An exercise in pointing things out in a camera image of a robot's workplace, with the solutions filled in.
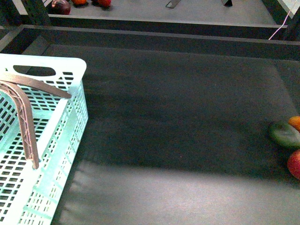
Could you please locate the light blue plastic basket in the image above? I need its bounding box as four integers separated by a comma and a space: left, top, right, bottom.
0, 54, 88, 225

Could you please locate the red yellow apple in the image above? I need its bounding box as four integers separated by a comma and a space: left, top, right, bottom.
287, 150, 300, 180

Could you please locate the black conveyor mat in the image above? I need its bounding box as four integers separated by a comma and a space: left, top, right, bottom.
45, 45, 300, 225

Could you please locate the metal stand leg left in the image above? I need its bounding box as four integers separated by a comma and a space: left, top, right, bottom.
165, 0, 180, 9

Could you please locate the metal stand leg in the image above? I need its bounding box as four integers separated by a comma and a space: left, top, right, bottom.
221, 0, 233, 7
165, 0, 180, 9

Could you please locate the red fruit on shelf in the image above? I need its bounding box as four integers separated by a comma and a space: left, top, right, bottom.
92, 0, 111, 8

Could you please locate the orange fruit on shelf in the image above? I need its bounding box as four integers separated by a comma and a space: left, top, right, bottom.
71, 0, 87, 6

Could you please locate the metal stand leg right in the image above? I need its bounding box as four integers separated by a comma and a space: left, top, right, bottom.
221, 0, 233, 7

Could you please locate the dark purple onion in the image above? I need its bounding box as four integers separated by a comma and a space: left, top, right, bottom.
51, 0, 71, 15

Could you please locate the orange mango fruit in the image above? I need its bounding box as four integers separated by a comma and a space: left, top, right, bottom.
288, 116, 300, 131

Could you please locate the white cable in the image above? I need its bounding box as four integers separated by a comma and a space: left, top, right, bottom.
268, 0, 300, 40

